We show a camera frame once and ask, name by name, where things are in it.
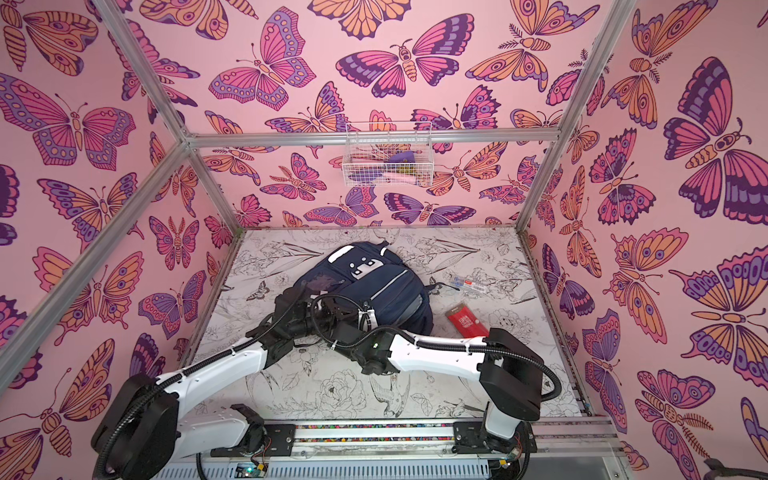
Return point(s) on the red booklet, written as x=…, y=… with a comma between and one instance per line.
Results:
x=466, y=322

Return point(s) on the green controller board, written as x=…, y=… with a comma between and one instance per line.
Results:
x=248, y=470

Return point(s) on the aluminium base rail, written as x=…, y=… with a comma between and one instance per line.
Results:
x=553, y=448

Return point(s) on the navy blue student backpack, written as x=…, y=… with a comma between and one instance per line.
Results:
x=372, y=275

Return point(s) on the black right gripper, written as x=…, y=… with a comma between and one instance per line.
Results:
x=335, y=309

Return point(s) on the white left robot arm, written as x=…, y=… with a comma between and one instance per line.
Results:
x=146, y=426

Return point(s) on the clear pen with red cap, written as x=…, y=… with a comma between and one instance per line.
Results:
x=465, y=284

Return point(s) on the white wire wall basket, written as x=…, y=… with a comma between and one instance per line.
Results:
x=397, y=153

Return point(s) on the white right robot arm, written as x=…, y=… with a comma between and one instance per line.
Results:
x=515, y=379

